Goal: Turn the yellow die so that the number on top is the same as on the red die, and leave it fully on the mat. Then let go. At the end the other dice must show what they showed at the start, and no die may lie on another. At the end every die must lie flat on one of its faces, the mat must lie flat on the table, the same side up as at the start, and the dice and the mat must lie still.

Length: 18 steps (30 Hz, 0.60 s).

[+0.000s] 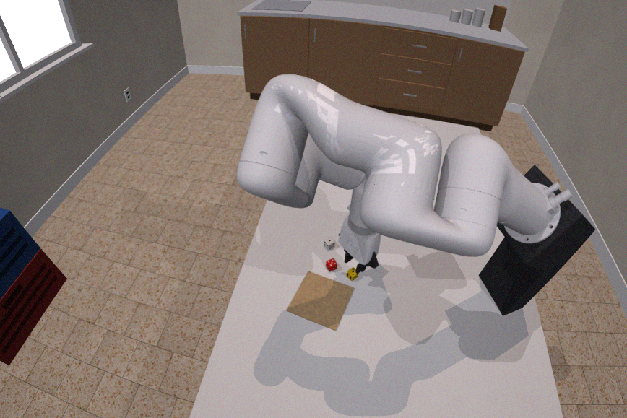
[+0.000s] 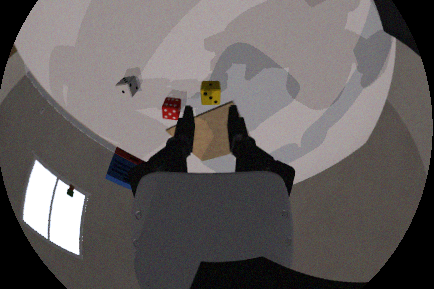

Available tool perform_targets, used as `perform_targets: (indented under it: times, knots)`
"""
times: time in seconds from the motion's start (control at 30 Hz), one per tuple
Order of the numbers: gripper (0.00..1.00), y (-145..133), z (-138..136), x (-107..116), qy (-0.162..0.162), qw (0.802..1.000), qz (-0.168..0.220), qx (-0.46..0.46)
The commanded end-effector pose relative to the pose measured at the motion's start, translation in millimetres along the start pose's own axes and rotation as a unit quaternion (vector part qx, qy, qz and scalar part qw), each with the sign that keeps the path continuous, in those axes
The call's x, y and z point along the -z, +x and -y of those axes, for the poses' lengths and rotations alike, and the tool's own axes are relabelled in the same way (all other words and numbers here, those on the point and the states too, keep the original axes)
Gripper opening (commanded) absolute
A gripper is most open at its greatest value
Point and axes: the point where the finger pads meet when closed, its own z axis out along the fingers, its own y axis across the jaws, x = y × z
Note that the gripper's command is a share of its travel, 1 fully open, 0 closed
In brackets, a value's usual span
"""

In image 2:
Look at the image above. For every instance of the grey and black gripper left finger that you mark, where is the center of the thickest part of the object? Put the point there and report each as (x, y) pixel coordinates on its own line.
(172, 158)

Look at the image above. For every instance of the yellow die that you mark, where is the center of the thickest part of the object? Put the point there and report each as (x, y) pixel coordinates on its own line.
(210, 92)

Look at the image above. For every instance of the red die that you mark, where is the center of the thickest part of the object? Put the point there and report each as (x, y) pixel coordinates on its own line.
(171, 108)

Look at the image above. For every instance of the white die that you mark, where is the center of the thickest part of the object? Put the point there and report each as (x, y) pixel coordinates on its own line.
(127, 87)

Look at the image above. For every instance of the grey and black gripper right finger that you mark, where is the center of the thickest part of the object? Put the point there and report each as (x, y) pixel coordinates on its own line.
(253, 158)

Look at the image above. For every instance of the brown mat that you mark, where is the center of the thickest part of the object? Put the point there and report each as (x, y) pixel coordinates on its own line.
(211, 134)

